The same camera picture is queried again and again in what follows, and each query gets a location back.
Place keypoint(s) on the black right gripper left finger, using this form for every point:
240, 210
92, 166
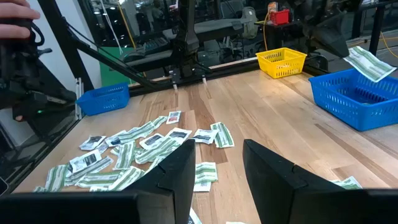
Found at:
174, 186

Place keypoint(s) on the orange carton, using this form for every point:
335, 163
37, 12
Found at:
272, 5

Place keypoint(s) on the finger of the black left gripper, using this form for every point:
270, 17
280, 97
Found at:
331, 39

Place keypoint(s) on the person's hand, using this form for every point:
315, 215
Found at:
15, 21

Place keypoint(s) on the silver aluminium bracket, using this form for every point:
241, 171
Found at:
79, 99

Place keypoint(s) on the black computer mouse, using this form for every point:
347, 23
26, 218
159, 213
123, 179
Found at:
133, 56

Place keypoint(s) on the black keyboard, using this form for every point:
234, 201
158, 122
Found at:
156, 44

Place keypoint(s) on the red plastic box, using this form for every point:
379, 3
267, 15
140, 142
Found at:
280, 17

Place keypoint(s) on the yellow plastic basket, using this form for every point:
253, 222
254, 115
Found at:
281, 63

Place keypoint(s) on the green panel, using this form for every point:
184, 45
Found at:
109, 71

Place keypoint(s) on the white red-print wipe packet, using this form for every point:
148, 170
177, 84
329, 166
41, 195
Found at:
173, 117

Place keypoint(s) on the blue plastic basket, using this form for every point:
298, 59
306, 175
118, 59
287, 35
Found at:
357, 102
104, 99

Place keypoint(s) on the grey desk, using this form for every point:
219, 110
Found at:
217, 28

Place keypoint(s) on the olive green backpack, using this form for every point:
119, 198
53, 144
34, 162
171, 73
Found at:
250, 23

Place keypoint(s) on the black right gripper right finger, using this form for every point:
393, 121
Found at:
270, 186

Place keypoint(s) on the black office desk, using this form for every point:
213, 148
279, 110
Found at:
377, 34

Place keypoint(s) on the white bandage wrapper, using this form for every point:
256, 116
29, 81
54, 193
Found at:
99, 188
202, 186

